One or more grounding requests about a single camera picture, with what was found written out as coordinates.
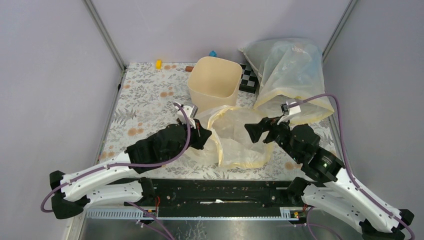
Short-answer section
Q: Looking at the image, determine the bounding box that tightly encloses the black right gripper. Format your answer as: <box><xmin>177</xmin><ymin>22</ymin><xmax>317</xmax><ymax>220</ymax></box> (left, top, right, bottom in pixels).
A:
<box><xmin>243</xmin><ymin>112</ymin><xmax>302</xmax><ymax>162</ymax></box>

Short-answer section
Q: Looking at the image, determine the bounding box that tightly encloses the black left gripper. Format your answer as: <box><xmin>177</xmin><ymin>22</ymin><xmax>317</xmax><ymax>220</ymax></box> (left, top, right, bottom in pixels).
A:
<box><xmin>165</xmin><ymin>118</ymin><xmax>213</xmax><ymax>163</ymax></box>

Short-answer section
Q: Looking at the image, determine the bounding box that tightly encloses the yellow translucent trash bag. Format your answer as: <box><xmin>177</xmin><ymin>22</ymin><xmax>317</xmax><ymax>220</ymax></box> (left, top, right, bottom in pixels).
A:
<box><xmin>187</xmin><ymin>105</ymin><xmax>274</xmax><ymax>169</ymax></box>

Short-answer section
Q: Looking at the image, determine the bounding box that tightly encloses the beige plastic trash bin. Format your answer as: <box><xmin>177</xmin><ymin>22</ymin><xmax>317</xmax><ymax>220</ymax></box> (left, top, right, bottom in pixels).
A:
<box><xmin>187</xmin><ymin>56</ymin><xmax>243</xmax><ymax>113</ymax></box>

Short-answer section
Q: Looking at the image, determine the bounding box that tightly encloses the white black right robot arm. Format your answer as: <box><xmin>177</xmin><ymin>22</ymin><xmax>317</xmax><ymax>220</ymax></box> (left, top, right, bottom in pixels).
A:
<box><xmin>244</xmin><ymin>117</ymin><xmax>415</xmax><ymax>240</ymax></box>

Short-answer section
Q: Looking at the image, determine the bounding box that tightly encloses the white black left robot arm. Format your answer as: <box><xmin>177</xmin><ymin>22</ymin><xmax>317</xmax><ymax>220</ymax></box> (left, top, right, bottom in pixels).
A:
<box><xmin>49</xmin><ymin>120</ymin><xmax>212</xmax><ymax>220</ymax></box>

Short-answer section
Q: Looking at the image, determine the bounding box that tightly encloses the large bag of trash bags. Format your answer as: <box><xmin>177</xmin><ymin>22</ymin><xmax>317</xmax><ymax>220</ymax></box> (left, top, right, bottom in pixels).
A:
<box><xmin>240</xmin><ymin>38</ymin><xmax>325</xmax><ymax>117</ymax></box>

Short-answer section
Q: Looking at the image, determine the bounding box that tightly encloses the black white checkerboard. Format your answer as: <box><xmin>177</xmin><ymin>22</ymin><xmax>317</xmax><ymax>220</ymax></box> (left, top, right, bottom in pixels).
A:
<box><xmin>239</xmin><ymin>64</ymin><xmax>259</xmax><ymax>94</ymax></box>

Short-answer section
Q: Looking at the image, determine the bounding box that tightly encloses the floral patterned table mat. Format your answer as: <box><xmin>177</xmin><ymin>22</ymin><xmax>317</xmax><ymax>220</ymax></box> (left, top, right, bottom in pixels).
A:
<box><xmin>97</xmin><ymin>62</ymin><xmax>345</xmax><ymax>182</ymax></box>

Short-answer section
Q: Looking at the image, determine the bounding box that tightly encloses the brown cylinder block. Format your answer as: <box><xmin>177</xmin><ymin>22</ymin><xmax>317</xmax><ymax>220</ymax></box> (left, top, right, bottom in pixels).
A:
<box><xmin>185</xmin><ymin>66</ymin><xmax>194</xmax><ymax>72</ymax></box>

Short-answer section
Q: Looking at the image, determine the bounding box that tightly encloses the yellow toy block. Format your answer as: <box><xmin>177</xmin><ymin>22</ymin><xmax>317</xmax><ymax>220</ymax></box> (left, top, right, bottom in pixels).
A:
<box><xmin>155</xmin><ymin>59</ymin><xmax>162</xmax><ymax>70</ymax></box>

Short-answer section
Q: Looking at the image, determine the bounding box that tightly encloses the blue toy figure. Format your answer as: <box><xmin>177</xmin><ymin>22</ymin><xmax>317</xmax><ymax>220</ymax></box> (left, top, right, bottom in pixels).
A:
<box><xmin>209</xmin><ymin>50</ymin><xmax>217</xmax><ymax>57</ymax></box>

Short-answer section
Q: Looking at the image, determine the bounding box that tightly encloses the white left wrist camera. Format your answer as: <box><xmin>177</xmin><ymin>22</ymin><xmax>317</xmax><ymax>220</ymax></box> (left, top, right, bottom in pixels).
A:
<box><xmin>173</xmin><ymin>102</ymin><xmax>198</xmax><ymax>123</ymax></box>

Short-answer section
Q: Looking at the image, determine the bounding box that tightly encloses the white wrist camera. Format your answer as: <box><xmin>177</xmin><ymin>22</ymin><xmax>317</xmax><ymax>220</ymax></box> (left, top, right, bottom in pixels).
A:
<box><xmin>277</xmin><ymin>98</ymin><xmax>301</xmax><ymax>125</ymax></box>
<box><xmin>173</xmin><ymin>102</ymin><xmax>198</xmax><ymax>123</ymax></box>

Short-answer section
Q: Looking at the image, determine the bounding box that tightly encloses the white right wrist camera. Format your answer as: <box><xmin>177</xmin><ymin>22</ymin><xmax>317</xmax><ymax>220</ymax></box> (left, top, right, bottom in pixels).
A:
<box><xmin>277</xmin><ymin>98</ymin><xmax>301</xmax><ymax>125</ymax></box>

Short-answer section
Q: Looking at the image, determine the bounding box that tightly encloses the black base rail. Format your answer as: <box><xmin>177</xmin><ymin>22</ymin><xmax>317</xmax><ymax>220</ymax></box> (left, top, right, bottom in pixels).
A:
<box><xmin>135</xmin><ymin>178</ymin><xmax>306</xmax><ymax>219</ymax></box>

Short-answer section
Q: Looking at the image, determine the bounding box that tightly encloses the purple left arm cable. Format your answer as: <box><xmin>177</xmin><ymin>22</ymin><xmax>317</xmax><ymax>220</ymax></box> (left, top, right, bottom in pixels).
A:
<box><xmin>40</xmin><ymin>101</ymin><xmax>193</xmax><ymax>214</ymax></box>

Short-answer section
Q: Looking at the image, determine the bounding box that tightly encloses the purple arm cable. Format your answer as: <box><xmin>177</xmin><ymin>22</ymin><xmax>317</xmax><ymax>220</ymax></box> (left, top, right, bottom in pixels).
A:
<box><xmin>40</xmin><ymin>101</ymin><xmax>193</xmax><ymax>214</ymax></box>
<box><xmin>280</xmin><ymin>93</ymin><xmax>417</xmax><ymax>240</ymax></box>

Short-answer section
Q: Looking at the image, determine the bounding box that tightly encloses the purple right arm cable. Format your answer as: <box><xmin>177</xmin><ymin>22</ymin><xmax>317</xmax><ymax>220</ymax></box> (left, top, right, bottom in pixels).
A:
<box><xmin>280</xmin><ymin>93</ymin><xmax>417</xmax><ymax>240</ymax></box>

